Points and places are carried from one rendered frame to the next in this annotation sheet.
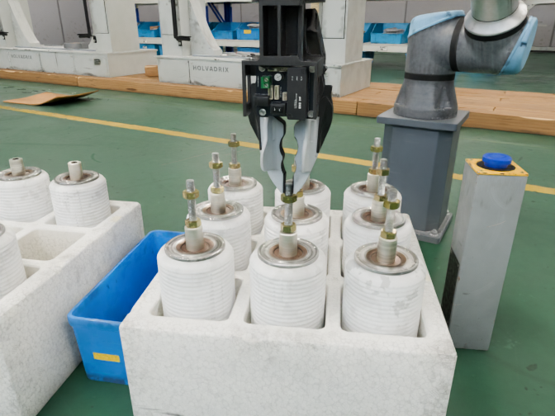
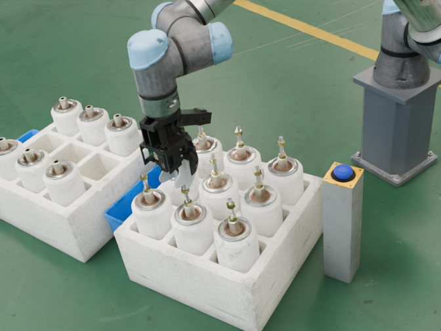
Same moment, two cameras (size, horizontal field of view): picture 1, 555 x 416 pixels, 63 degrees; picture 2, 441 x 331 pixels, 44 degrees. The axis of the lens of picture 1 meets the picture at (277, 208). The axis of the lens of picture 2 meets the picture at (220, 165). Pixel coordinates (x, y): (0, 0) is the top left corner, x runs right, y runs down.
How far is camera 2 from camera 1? 0.85 m
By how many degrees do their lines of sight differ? 30
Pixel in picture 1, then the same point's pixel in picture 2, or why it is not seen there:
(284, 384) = (183, 277)
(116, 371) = not seen: hidden behind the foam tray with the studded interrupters
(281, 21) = (149, 135)
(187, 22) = not seen: outside the picture
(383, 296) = (222, 249)
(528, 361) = (369, 297)
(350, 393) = (211, 289)
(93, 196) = (126, 138)
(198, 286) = (146, 222)
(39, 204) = (101, 134)
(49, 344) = (96, 225)
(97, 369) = not seen: hidden behind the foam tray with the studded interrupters
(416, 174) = (382, 129)
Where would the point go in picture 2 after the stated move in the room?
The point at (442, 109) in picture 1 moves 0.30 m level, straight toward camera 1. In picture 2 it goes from (402, 81) to (336, 136)
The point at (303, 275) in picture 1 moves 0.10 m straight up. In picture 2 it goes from (189, 230) to (181, 196)
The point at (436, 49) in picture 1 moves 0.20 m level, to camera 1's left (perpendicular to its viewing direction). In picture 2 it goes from (395, 33) to (318, 28)
